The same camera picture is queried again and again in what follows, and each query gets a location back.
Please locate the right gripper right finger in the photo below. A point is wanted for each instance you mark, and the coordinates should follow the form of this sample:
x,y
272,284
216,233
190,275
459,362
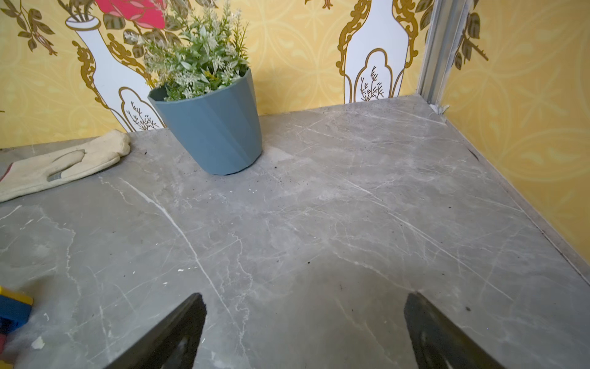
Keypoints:
x,y
437,342

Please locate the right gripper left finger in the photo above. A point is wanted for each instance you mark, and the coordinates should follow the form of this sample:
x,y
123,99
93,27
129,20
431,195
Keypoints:
x,y
172,343

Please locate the blue lego brick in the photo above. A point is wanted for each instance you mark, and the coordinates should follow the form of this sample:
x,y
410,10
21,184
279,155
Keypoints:
x,y
14,314

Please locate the yellow lego brick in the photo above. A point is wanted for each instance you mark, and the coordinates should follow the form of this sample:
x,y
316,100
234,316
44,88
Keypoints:
x,y
16,296

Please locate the pink lego brick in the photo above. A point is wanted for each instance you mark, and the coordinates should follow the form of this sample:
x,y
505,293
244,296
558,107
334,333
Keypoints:
x,y
3,339

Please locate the green plant blue pot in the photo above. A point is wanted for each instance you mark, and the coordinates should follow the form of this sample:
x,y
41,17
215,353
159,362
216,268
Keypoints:
x,y
203,85

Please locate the aluminium corner frame post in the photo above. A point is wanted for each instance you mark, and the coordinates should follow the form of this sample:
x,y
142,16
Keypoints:
x,y
447,22

